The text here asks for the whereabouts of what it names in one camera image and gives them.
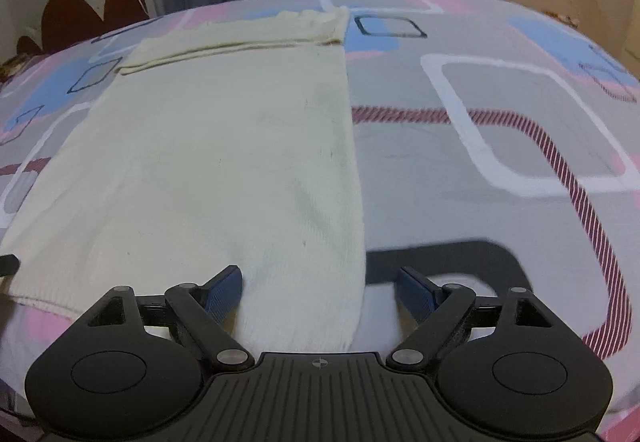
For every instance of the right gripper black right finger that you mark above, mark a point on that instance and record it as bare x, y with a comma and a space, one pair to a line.
442, 315

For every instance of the floral striped pillow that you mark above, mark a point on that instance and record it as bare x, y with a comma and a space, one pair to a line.
13, 66

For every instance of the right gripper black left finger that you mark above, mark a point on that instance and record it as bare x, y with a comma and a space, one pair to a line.
201, 310

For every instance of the cream knit sweater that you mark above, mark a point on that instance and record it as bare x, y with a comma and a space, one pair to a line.
229, 144

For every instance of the patterned grey pink bedsheet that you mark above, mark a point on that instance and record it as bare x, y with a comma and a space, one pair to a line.
495, 148

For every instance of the red white scalloped headboard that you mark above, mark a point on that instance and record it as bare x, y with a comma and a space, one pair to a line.
64, 23

